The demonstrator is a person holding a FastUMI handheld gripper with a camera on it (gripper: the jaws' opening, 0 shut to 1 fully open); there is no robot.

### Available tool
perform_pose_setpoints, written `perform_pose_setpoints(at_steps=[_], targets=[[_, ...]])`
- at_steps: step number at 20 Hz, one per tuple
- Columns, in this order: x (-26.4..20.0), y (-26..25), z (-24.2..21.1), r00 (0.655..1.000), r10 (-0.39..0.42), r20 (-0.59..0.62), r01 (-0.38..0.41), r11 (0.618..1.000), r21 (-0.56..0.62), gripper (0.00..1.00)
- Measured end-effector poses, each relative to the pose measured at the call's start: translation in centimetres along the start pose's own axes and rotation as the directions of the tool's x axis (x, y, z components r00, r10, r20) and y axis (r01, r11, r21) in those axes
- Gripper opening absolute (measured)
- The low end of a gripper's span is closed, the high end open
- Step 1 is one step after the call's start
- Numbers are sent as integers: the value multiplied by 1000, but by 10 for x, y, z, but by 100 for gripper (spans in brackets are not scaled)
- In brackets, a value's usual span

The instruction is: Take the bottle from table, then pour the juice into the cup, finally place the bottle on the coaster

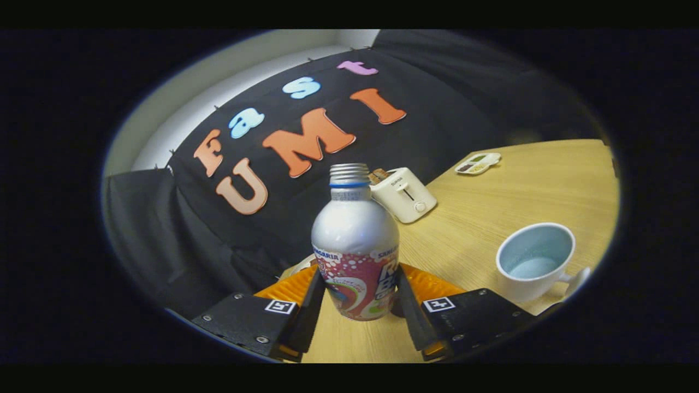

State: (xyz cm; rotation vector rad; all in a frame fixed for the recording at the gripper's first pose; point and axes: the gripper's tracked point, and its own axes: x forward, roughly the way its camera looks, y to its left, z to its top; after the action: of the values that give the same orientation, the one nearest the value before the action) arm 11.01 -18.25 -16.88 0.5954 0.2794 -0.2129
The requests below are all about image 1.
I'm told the wooden table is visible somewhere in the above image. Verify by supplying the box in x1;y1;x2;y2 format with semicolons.
281;139;620;364

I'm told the silver juice bottle pink label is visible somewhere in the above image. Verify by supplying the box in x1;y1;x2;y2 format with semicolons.
311;163;400;321

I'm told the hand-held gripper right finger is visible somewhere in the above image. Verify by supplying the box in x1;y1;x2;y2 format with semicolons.
396;264;537;361

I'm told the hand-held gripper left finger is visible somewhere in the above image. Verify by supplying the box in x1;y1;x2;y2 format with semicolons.
191;265;327;362

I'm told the white cup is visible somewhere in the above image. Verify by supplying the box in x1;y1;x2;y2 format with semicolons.
495;222;591;303

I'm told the white compartment tray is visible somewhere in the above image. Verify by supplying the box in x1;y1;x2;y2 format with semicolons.
455;152;502;175

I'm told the black backdrop cloth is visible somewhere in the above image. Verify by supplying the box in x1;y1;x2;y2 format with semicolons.
104;30;607;320

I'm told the white toaster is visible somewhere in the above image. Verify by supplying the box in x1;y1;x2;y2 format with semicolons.
369;167;438;224

